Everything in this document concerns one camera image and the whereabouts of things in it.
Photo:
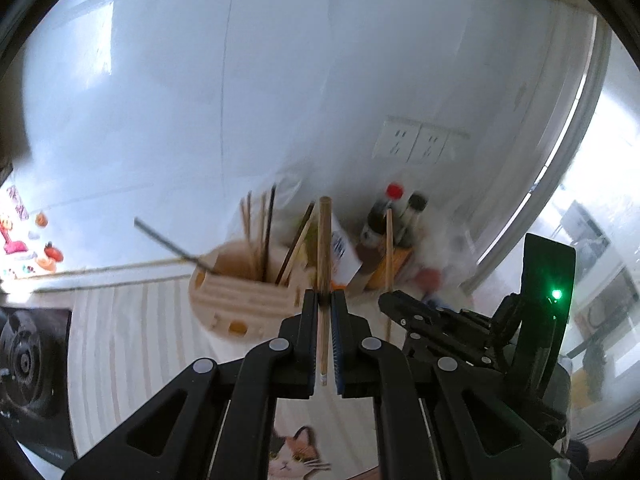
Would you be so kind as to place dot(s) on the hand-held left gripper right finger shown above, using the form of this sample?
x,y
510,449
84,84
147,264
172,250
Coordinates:
x,y
336,350

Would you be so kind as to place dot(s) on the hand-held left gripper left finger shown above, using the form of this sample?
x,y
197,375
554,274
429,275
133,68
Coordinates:
x,y
311,340

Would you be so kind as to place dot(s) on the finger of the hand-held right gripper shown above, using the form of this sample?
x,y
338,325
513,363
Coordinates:
x,y
425,317

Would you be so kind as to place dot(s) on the wooden utensil holder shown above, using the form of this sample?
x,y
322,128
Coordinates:
x,y
240,295

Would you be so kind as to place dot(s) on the wooden chopstick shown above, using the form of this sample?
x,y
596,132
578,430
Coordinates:
x,y
325,240
304,240

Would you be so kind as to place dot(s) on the chopsticks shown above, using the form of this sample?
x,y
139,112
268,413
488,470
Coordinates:
x,y
170,247

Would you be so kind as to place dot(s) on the orange box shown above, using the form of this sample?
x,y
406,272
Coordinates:
x,y
401,266

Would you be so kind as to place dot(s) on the white carton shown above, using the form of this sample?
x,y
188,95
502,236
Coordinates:
x,y
345,255

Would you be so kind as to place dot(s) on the dark chopstick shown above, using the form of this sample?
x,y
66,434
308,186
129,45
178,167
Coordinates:
x,y
269,230
295,245

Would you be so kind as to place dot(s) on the black capped sauce bottle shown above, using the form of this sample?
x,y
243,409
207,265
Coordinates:
x,y
411,215

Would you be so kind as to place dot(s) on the red capped sauce bottle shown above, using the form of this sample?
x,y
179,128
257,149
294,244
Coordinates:
x,y
380,220

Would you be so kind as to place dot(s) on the cat print mat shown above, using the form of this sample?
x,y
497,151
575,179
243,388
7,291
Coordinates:
x,y
297,452

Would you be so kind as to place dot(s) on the striped tablecloth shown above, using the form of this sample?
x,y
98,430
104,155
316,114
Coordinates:
x,y
125,340

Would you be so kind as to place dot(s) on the black stove burner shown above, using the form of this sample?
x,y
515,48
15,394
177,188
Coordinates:
x,y
30,360

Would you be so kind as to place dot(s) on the colourful stickers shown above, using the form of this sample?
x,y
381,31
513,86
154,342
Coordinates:
x,y
25,250

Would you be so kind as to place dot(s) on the white window frame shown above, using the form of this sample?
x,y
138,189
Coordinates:
x,y
565,135

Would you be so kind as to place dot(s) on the white wall socket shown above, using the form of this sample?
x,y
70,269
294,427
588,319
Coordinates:
x,y
396,141
432,145

